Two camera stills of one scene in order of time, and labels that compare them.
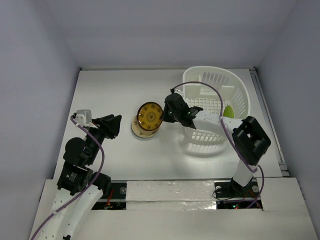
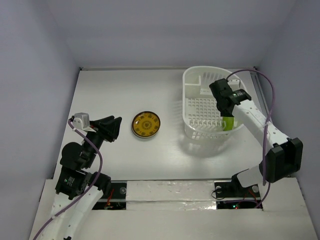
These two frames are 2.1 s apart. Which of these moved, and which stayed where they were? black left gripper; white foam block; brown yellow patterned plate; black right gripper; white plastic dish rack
Moved: brown yellow patterned plate; black right gripper
Stayed: black left gripper; white foam block; white plastic dish rack
